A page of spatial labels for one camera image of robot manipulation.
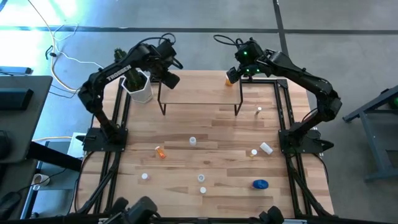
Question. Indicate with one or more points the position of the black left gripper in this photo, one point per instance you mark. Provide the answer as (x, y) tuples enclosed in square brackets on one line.
[(169, 79)]

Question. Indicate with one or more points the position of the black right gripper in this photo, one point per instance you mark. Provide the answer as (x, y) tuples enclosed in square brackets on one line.
[(248, 59)]

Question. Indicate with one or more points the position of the large amber pill bottle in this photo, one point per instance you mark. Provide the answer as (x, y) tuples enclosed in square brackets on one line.
[(228, 82)]

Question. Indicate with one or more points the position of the white tube yellow label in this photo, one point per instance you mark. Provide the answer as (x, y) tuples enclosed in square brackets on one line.
[(258, 109)]

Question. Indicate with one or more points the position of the orange pill bottle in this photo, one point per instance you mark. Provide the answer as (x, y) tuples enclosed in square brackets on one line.
[(160, 152)]

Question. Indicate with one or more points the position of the opaque white pill bottle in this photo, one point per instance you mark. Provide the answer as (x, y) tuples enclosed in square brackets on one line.
[(266, 148)]

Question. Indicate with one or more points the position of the pale yellow pill bottle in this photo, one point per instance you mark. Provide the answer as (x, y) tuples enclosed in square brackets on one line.
[(254, 152)]

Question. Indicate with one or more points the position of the purple pink pill bottle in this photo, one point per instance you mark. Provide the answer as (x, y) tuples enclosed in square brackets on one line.
[(144, 176)]

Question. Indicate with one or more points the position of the amber pill bottle white cap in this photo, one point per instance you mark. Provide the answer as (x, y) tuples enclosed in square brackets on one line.
[(203, 190)]

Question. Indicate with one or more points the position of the blue Tums bottle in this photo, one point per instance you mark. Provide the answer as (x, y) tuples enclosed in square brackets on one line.
[(260, 184)]

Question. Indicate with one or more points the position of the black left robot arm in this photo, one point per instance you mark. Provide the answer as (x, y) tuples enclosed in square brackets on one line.
[(118, 73)]

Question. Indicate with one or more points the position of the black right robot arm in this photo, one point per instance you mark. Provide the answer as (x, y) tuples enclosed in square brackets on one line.
[(298, 73)]

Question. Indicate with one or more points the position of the wooden shelf black metal legs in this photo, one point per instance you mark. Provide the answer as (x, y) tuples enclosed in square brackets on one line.
[(199, 90)]

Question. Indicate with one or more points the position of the black clamp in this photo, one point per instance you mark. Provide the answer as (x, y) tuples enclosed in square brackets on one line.
[(248, 77), (153, 77)]

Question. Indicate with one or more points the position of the white floor box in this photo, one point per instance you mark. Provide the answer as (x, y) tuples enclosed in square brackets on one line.
[(75, 146)]

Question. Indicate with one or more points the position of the black desk leg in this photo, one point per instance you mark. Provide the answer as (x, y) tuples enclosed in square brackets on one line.
[(56, 157)]

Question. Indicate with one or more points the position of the black office chair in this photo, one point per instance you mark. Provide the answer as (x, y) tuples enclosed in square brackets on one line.
[(31, 130)]

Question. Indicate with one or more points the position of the grey metal cart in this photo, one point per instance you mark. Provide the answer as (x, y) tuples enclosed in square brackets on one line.
[(373, 146)]

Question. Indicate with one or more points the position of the black flat device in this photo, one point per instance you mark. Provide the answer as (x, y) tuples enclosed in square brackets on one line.
[(15, 70)]

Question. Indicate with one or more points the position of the white cup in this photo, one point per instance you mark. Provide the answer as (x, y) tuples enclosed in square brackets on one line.
[(42, 180)]

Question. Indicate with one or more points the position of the black side table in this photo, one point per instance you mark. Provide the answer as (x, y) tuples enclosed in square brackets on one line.
[(15, 177)]

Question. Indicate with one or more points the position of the black computer mouse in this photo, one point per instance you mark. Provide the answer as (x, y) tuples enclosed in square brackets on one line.
[(9, 203)]

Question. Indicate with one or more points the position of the black aluminium table frame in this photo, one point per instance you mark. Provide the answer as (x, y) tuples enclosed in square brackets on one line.
[(282, 83)]

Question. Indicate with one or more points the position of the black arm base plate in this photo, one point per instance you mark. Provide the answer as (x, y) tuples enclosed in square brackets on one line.
[(314, 147), (93, 143)]

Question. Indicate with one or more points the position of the silver aluminium bracket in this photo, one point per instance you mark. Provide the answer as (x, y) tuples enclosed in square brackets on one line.
[(295, 221)]

